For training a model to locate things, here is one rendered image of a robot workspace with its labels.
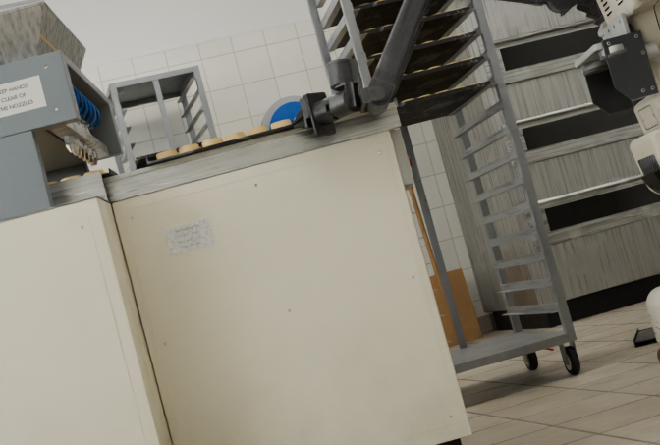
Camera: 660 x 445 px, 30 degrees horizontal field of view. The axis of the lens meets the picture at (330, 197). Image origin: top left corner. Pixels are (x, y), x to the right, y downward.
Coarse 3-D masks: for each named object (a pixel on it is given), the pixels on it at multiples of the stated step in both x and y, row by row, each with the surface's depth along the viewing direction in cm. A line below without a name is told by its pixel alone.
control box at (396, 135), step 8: (392, 136) 301; (400, 136) 301; (400, 144) 301; (400, 152) 301; (400, 160) 301; (408, 160) 301; (400, 168) 301; (408, 168) 301; (408, 176) 300; (408, 184) 300
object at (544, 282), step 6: (516, 282) 459; (522, 282) 451; (528, 282) 444; (534, 282) 437; (540, 282) 431; (546, 282) 424; (504, 288) 477; (510, 288) 469; (516, 288) 461; (522, 288) 453; (528, 288) 442; (534, 288) 431; (540, 288) 424
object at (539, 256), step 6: (540, 252) 423; (510, 258) 459; (516, 258) 452; (522, 258) 444; (528, 258) 437; (534, 258) 431; (540, 258) 424; (498, 264) 477; (504, 264) 469; (510, 264) 461; (516, 264) 454; (522, 264) 437; (492, 270) 477
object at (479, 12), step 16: (480, 0) 426; (480, 16) 426; (496, 64) 425; (496, 80) 424; (512, 112) 424; (512, 128) 423; (512, 144) 424; (528, 176) 422; (528, 192) 421; (544, 224) 421; (544, 240) 420; (560, 288) 419; (560, 304) 419; (576, 336) 418
